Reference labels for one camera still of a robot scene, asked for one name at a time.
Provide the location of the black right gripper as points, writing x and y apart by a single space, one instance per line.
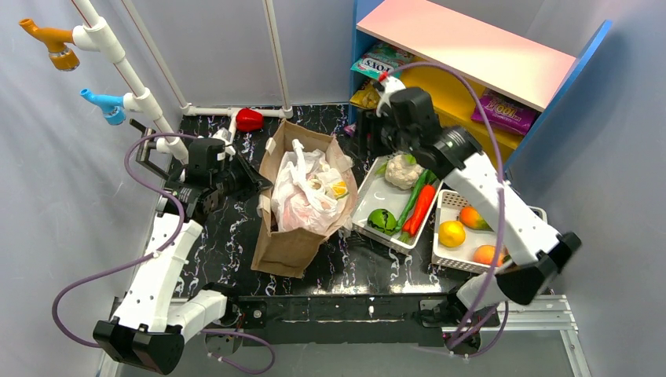
375 125

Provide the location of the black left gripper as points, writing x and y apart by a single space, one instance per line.
242 180

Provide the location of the white plastic grocery bag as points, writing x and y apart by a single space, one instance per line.
301 197

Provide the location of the brown paper bag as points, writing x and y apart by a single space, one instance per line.
290 253

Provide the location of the yellow pear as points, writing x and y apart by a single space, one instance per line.
338 189

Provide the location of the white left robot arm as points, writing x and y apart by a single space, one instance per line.
144 331

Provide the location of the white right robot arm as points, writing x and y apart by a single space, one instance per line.
538 252

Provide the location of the green Fox's candy bag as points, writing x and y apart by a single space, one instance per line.
381 57

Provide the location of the purple snack bag right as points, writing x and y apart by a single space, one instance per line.
507 114

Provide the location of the white cauliflower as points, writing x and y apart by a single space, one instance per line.
402 171

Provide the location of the yellow snack packet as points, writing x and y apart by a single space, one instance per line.
367 97

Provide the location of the green chili pepper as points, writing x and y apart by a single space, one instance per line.
425 178

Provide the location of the red pepper toy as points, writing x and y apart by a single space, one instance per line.
249 120

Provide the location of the white vegetable basket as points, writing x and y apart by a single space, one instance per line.
374 193

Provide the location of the white fruit basket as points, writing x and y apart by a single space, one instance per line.
448 205

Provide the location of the green watermelon toy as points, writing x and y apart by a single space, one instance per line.
382 221

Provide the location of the dark metal hook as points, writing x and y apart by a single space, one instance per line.
144 151

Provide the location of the orange carrot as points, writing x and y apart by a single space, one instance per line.
420 211

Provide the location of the colourful wooden shelf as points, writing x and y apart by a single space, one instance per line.
490 57

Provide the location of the red green mango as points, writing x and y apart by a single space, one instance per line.
470 217

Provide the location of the yellow lemon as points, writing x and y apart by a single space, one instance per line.
451 234

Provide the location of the orange peach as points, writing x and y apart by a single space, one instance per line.
486 253

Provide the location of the blue pipe hook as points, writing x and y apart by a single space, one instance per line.
112 107

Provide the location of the white pvc pipe rack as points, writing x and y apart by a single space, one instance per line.
95 34

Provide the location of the orange pipe hook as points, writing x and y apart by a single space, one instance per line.
56 41

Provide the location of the aluminium base frame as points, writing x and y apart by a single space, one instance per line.
426 320

